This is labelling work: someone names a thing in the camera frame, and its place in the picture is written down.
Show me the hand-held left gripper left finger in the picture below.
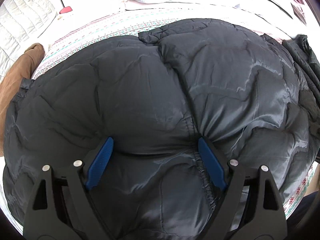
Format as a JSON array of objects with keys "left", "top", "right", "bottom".
[{"left": 22, "top": 137, "right": 114, "bottom": 240}]

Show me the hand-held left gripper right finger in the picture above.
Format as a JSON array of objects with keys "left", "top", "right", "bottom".
[{"left": 197, "top": 137, "right": 288, "bottom": 240}]

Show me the black quilted jacket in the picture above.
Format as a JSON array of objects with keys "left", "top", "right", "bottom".
[{"left": 2, "top": 18, "right": 319, "bottom": 240}]

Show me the person's dark clothing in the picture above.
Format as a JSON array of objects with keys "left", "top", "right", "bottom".
[{"left": 285, "top": 191, "right": 320, "bottom": 233}]

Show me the brown fleece-lined garment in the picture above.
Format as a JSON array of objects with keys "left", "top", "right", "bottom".
[{"left": 0, "top": 43, "right": 45, "bottom": 153}]

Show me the patterned bed sheet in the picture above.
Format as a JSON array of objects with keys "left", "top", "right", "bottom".
[{"left": 31, "top": 7, "right": 320, "bottom": 220}]

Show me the black folded garment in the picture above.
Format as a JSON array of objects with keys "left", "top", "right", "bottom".
[{"left": 282, "top": 34, "right": 320, "bottom": 155}]

